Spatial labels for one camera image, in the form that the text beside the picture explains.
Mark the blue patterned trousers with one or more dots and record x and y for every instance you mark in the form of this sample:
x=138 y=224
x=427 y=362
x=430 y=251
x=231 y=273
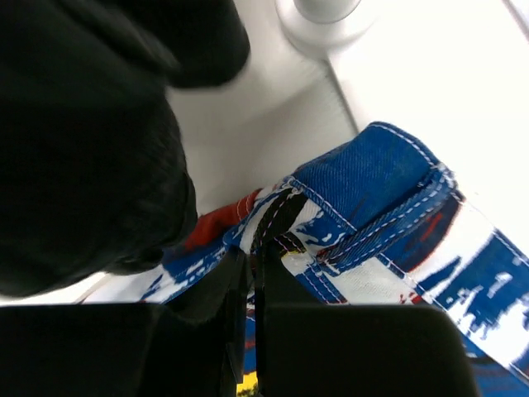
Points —
x=377 y=220

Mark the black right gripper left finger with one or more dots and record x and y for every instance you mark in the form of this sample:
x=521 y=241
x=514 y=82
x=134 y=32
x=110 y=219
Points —
x=192 y=346

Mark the white metal clothes rack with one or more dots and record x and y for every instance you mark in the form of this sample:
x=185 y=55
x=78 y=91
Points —
x=452 y=73

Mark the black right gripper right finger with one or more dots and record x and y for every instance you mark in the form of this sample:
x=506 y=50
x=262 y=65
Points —
x=307 y=348

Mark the black folded jeans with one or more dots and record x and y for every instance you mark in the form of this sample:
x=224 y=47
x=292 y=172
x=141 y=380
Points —
x=93 y=172

